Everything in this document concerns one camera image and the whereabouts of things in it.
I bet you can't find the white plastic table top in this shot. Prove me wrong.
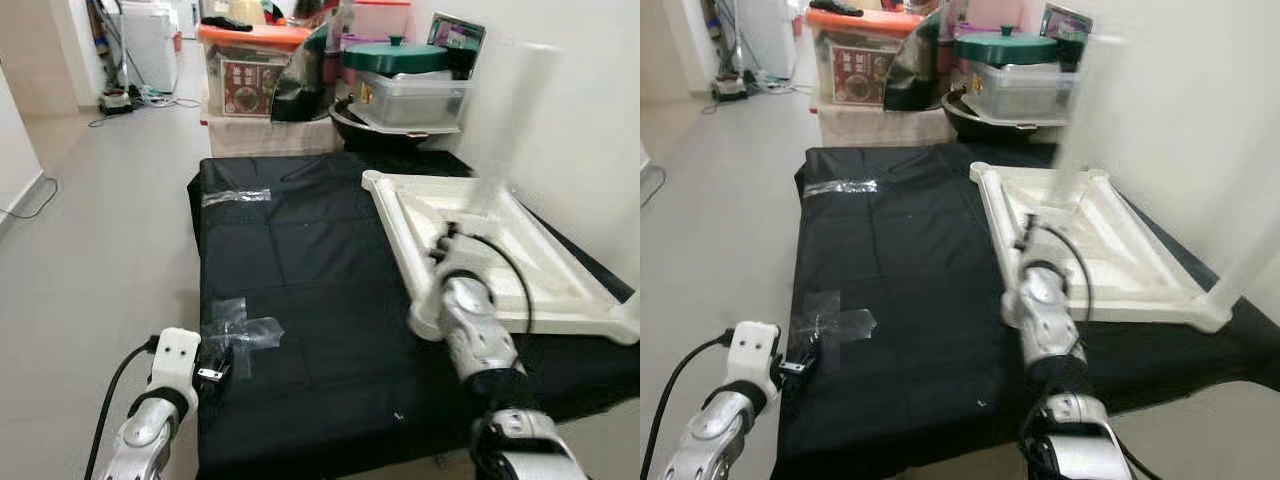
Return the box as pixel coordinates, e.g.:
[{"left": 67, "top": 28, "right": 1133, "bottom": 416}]
[
  {"left": 967, "top": 160, "right": 1234, "bottom": 334},
  {"left": 360, "top": 170, "right": 641, "bottom": 347}
]

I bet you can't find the black tablecloth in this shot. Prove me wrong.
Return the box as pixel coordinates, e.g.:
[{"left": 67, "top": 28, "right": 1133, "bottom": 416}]
[
  {"left": 187, "top": 150, "right": 641, "bottom": 476},
  {"left": 770, "top": 142, "right": 1280, "bottom": 479}
]

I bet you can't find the black wok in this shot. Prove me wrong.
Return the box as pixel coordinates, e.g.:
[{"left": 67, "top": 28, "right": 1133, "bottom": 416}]
[
  {"left": 938, "top": 88, "right": 1073, "bottom": 145},
  {"left": 328, "top": 98, "right": 463, "bottom": 153}
]

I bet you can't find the clear plastic storage container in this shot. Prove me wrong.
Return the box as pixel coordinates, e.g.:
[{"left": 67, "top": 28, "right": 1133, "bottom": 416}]
[
  {"left": 963, "top": 60, "right": 1088, "bottom": 123},
  {"left": 358, "top": 70, "right": 471, "bottom": 131}
]

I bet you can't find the long clear tape strip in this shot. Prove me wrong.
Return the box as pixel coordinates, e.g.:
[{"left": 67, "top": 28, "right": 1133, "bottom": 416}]
[
  {"left": 802, "top": 179, "right": 880, "bottom": 199},
  {"left": 200, "top": 187, "right": 273, "bottom": 209}
]

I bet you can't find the green pot lid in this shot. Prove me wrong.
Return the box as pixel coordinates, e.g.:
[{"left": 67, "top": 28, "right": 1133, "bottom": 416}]
[
  {"left": 952, "top": 27, "right": 1061, "bottom": 67},
  {"left": 340, "top": 36, "right": 451, "bottom": 74}
]

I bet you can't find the white lace cloth cover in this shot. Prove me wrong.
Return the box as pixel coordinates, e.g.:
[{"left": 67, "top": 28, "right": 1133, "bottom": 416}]
[
  {"left": 817, "top": 100, "right": 951, "bottom": 150},
  {"left": 203, "top": 112, "right": 346, "bottom": 159}
]

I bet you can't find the dark framed tablet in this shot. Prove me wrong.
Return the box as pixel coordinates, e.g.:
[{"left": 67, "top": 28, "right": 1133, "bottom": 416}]
[
  {"left": 427, "top": 11, "right": 487, "bottom": 78},
  {"left": 1039, "top": 2, "right": 1094, "bottom": 63}
]

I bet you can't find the orange-lid clear storage box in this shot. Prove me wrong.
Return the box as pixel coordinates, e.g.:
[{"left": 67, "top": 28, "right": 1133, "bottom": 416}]
[
  {"left": 805, "top": 7, "right": 923, "bottom": 108},
  {"left": 197, "top": 22, "right": 313, "bottom": 121}
]

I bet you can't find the white cabinet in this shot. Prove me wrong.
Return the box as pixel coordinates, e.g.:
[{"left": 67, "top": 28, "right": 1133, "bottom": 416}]
[
  {"left": 118, "top": 0, "right": 183, "bottom": 94},
  {"left": 733, "top": 0, "right": 798, "bottom": 81}
]

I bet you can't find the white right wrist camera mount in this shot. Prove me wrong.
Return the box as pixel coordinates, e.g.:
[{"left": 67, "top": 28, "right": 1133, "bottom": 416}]
[
  {"left": 436, "top": 238, "right": 489, "bottom": 281},
  {"left": 1020, "top": 235, "right": 1067, "bottom": 276}
]

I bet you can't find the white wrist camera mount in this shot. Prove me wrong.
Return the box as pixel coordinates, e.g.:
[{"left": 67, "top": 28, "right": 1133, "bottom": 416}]
[
  {"left": 727, "top": 320, "right": 784, "bottom": 401},
  {"left": 150, "top": 327, "right": 202, "bottom": 403},
  {"left": 1020, "top": 235, "right": 1067, "bottom": 276},
  {"left": 436, "top": 238, "right": 489, "bottom": 281}
]

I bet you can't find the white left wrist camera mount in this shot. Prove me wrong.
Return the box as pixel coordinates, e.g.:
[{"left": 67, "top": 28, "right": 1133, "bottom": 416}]
[
  {"left": 727, "top": 320, "right": 784, "bottom": 401},
  {"left": 150, "top": 327, "right": 202, "bottom": 403}
]

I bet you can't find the thin black floor cable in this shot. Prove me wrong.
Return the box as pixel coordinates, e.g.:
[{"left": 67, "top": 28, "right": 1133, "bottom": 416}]
[
  {"left": 0, "top": 176, "right": 63, "bottom": 221},
  {"left": 640, "top": 163, "right": 668, "bottom": 208}
]

